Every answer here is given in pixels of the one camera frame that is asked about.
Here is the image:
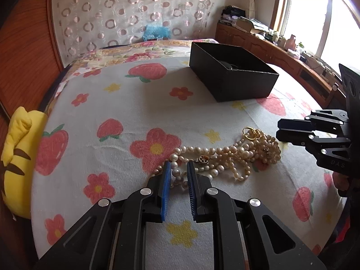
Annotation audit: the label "long wooden cabinet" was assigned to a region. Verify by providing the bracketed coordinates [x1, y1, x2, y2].
[215, 22, 346, 108]

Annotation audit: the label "black cardboard box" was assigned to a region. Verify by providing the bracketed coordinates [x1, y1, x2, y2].
[189, 42, 279, 102]

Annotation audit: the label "pile of dark clothes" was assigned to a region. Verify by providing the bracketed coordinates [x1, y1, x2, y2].
[221, 5, 239, 25]

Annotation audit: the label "brown wooden wardrobe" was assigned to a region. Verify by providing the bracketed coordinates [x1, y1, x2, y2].
[0, 0, 64, 147]

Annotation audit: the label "strawberry print blanket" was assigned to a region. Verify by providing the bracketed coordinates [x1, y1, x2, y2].
[29, 45, 349, 270]

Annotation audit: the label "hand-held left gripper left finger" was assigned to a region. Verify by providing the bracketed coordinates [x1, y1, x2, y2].
[34, 160, 173, 270]

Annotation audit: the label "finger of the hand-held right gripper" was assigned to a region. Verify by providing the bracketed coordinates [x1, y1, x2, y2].
[276, 130, 353, 158]
[277, 109, 351, 131]

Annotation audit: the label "pearl necklace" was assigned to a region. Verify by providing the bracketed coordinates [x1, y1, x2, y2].
[152, 131, 282, 191]

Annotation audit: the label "gold rings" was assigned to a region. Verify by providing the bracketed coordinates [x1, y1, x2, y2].
[242, 127, 262, 142]

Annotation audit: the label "person's right hand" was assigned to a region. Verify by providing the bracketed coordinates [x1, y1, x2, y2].
[332, 171, 349, 197]

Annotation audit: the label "window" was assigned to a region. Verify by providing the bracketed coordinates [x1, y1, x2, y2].
[274, 0, 360, 71]

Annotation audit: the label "blue plush toy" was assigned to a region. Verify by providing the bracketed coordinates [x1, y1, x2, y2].
[141, 24, 174, 41]

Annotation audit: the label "floral quilt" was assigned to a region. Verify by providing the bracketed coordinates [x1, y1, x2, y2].
[60, 38, 220, 71]

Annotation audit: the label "yellow plush toy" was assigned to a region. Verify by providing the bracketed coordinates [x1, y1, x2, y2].
[0, 106, 48, 220]

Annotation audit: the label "circle pattern curtain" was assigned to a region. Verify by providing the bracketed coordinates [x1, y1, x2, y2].
[48, 0, 219, 62]

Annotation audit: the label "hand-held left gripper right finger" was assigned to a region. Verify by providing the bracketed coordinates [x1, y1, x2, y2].
[187, 160, 328, 270]

